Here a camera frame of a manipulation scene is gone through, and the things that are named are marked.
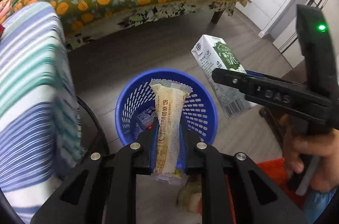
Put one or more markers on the right hand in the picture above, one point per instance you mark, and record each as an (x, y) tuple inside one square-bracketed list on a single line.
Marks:
[(323, 145)]

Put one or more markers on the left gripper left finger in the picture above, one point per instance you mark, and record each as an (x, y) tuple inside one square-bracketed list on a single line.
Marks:
[(102, 190)]

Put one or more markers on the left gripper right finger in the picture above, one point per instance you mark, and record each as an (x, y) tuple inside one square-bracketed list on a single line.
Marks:
[(234, 189)]

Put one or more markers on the blue striped table cloth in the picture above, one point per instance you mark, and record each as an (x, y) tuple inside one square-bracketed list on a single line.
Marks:
[(40, 125)]

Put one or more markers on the beige bread wrapper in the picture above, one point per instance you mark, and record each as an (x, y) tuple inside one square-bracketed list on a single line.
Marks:
[(170, 97)]

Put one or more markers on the red snack wrapper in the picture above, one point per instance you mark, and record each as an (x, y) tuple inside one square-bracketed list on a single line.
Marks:
[(1, 30)]

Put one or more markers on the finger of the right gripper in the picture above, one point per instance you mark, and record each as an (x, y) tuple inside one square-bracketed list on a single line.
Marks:
[(264, 92), (257, 74)]

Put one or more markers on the white green milk carton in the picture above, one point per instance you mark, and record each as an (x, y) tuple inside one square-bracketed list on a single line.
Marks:
[(219, 64)]

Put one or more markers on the blue plastic trash basket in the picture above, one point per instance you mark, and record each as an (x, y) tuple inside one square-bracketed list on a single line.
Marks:
[(199, 111)]

